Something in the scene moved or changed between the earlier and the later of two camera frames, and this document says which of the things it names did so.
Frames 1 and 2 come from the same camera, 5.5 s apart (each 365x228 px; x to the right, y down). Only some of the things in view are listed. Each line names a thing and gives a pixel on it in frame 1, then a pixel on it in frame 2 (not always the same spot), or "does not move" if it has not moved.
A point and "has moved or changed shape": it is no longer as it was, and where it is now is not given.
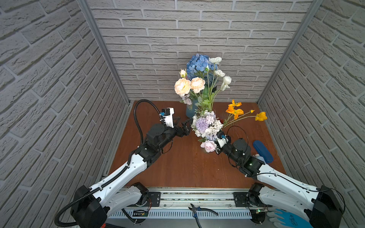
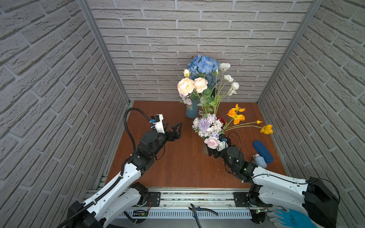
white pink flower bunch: (206, 125) has moved or changed shape
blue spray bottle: (263, 151) does not move
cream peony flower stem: (183, 86) has moved or changed shape
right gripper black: (218, 149) → (210, 152)
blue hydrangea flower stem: (200, 66) does not move
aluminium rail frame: (184, 203) does not move
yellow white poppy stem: (233, 113) → (267, 129)
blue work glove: (283, 218) does not move
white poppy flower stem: (216, 79) → (220, 94)
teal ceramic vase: (190, 108) does not move
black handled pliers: (195, 209) does not move
